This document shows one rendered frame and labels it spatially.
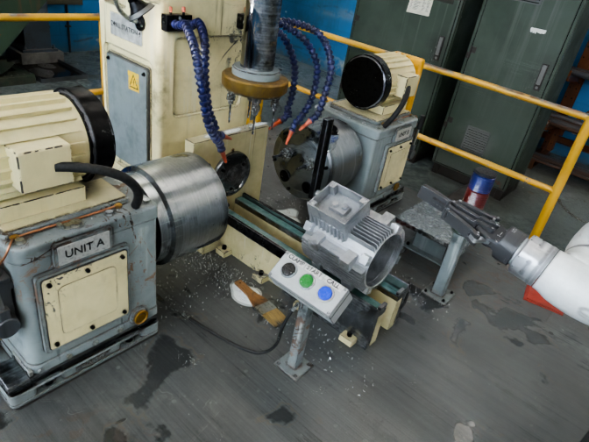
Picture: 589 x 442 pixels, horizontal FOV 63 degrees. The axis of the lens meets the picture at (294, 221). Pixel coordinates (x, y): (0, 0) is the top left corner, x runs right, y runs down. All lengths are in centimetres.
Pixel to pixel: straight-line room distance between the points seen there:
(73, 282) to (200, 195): 35
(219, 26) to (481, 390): 118
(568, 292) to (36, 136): 98
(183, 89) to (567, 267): 106
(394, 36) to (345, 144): 312
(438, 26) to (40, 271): 391
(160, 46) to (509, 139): 336
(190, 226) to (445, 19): 357
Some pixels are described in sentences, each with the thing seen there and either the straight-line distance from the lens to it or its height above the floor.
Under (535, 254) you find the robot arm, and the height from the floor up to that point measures 122.
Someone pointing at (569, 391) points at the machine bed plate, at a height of 80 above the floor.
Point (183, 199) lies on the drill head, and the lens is 113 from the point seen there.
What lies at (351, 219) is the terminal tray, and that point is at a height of 112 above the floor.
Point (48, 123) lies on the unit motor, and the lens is 94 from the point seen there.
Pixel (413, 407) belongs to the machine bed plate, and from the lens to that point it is 121.
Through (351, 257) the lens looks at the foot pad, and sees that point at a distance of 117.
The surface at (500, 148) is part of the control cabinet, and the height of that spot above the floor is 43.
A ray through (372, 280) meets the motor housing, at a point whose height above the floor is 94.
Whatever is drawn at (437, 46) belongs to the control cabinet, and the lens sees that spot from 443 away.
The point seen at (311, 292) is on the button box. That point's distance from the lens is 100.
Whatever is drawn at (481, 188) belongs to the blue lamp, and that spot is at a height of 118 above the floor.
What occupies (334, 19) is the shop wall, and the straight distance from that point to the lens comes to 738.
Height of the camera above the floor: 168
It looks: 31 degrees down
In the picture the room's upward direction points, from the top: 10 degrees clockwise
